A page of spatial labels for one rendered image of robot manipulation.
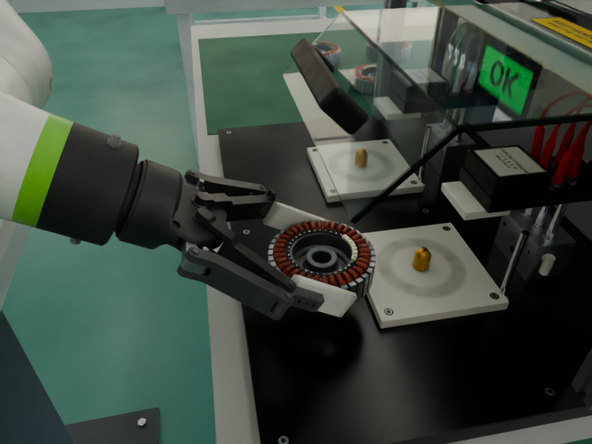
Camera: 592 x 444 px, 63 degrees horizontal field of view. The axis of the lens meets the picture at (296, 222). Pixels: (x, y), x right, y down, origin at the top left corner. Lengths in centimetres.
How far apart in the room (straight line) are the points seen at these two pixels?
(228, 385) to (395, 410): 17
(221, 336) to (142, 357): 99
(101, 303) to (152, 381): 38
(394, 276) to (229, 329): 20
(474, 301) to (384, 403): 17
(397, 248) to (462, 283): 9
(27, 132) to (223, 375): 30
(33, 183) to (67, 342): 129
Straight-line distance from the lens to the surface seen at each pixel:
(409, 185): 75
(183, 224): 43
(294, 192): 74
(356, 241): 52
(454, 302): 57
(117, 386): 151
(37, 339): 171
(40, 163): 40
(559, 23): 50
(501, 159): 56
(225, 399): 52
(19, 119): 41
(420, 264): 59
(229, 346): 56
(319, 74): 35
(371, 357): 52
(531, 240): 63
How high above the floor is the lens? 118
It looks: 37 degrees down
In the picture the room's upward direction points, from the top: straight up
